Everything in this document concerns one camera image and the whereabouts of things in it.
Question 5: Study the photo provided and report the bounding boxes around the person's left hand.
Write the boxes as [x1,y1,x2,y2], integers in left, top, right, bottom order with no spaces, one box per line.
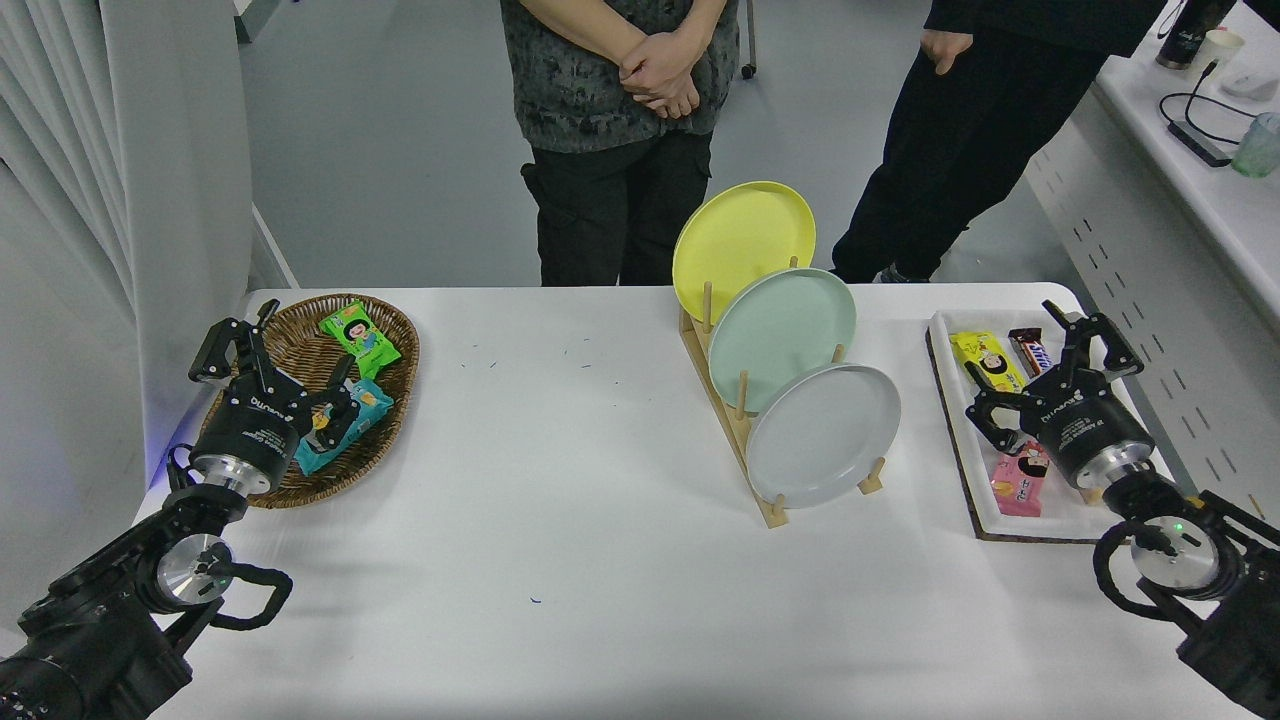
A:
[618,30,707,97]

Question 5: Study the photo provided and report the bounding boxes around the pink snack bar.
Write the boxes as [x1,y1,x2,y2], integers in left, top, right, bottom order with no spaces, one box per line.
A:
[990,440,1051,518]

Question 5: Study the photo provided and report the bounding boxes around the brown wicker basket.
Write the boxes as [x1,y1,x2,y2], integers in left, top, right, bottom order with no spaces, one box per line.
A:
[195,293,421,510]

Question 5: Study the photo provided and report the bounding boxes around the white rectangular tray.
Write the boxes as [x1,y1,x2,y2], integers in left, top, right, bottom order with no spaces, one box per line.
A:
[928,310,1177,541]

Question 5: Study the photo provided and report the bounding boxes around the person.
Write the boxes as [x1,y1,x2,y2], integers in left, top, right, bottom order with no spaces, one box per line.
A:
[500,0,741,288]
[830,0,1171,285]

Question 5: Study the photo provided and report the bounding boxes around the brown Snickers bar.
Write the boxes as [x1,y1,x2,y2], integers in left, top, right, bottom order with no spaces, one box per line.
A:
[1008,327,1057,379]

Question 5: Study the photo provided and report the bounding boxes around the person's right hand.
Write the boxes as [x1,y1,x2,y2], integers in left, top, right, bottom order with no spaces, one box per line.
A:
[640,89,702,120]
[919,28,974,77]

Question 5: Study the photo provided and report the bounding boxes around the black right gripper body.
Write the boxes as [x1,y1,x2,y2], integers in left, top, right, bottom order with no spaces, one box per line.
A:
[1024,369,1156,481]

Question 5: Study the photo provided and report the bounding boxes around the translucent green cup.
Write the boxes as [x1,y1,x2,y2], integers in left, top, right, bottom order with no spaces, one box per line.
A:
[1230,111,1280,180]

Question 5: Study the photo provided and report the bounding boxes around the white curtain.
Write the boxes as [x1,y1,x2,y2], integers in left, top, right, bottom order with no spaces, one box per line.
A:
[0,0,254,633]

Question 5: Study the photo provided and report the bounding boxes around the white computer mouse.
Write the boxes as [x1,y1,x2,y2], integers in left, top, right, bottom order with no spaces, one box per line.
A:
[1220,66,1280,101]

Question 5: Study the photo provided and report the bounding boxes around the grey cabinet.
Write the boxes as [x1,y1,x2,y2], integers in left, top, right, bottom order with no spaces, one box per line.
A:
[233,0,301,44]

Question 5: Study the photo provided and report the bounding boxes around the white side desk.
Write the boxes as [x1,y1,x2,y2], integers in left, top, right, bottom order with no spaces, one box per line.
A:
[1022,0,1280,561]

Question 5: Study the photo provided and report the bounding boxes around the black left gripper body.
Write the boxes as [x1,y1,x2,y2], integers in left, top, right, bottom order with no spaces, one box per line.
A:
[198,376,314,491]

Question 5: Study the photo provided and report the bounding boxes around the black cable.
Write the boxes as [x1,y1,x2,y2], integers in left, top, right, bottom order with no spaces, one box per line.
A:
[1159,58,1257,147]

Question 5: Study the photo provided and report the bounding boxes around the teal snack pack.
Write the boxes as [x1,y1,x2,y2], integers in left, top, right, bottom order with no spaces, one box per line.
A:
[294,378,395,476]

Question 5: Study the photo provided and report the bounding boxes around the white paper cup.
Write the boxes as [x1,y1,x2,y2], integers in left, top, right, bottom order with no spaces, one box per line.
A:
[1198,28,1247,87]

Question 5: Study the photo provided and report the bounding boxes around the yellow plate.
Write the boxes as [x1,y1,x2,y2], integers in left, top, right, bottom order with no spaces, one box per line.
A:
[672,181,817,326]

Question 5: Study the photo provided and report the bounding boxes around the wooden plate rack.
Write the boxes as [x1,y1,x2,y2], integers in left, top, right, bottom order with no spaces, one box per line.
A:
[679,256,887,529]

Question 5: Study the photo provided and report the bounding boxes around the black bottle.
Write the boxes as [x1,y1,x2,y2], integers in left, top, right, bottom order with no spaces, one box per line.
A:
[1155,0,1237,71]

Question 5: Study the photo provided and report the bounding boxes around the green snack pack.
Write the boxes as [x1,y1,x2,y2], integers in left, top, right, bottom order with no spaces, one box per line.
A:
[320,302,403,381]

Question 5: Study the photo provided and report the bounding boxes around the grey plate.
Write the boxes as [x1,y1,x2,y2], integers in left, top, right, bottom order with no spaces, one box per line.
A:
[746,363,902,509]

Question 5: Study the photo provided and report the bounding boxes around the yellow snack bar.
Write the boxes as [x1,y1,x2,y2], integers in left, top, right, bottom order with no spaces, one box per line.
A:
[949,331,1029,394]

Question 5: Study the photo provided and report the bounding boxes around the mint green plate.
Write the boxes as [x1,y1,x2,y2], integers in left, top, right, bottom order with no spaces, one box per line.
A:
[708,267,858,414]

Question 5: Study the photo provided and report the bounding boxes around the flat black device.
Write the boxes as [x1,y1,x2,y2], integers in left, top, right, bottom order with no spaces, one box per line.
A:
[1167,120,1234,169]

